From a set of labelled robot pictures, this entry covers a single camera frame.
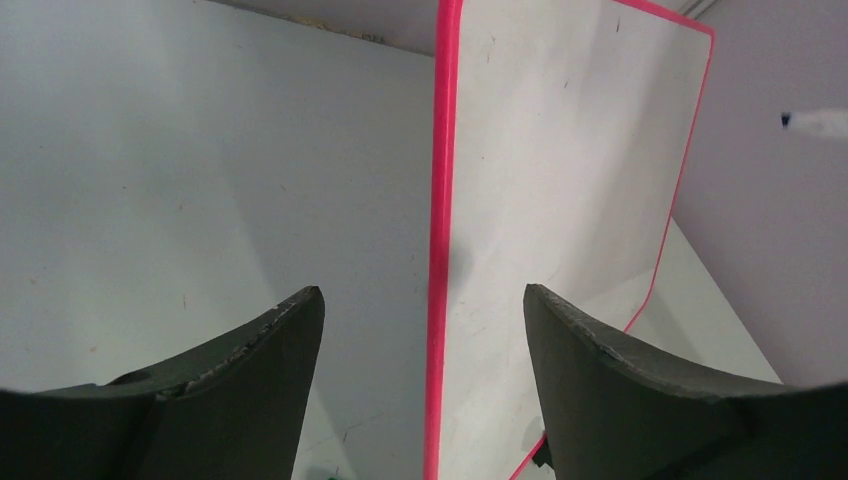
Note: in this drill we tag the pink framed whiteboard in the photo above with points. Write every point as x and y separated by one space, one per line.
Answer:
560 135

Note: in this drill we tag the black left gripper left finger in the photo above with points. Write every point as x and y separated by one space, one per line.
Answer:
230 408

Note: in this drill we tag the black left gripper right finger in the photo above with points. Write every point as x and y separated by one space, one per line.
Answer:
616 407

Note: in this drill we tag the black whiteboard left foot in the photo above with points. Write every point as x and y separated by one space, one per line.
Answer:
541 456

